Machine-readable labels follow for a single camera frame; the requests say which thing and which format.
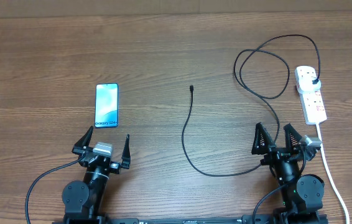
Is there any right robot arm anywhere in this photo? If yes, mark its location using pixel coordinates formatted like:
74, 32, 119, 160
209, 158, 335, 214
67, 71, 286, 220
250, 123, 328, 223

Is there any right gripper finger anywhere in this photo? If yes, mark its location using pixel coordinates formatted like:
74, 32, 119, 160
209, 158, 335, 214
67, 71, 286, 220
251, 123, 276, 155
284, 124, 302, 148

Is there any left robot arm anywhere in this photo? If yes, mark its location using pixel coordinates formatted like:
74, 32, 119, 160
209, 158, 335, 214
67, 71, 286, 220
62, 127, 131, 223

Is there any Samsung Galaxy smartphone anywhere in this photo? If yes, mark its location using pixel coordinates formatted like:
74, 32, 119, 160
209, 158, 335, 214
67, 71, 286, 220
95, 83, 119, 128

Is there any white charger plug adapter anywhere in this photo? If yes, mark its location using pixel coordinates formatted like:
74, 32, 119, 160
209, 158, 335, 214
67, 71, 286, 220
297, 77, 322, 94

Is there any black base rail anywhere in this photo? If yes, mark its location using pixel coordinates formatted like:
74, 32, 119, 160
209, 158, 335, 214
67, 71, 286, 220
52, 215, 328, 224

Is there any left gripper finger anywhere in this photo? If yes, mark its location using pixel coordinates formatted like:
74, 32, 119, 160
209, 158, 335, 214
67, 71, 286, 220
121, 134, 131, 159
74, 126, 94, 148

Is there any white power strip cord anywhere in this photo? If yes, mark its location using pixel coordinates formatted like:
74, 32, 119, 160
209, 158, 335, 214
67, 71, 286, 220
315, 123, 351, 224

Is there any white power strip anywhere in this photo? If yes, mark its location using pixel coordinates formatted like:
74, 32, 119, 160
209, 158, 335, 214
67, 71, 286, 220
294, 66, 327, 125

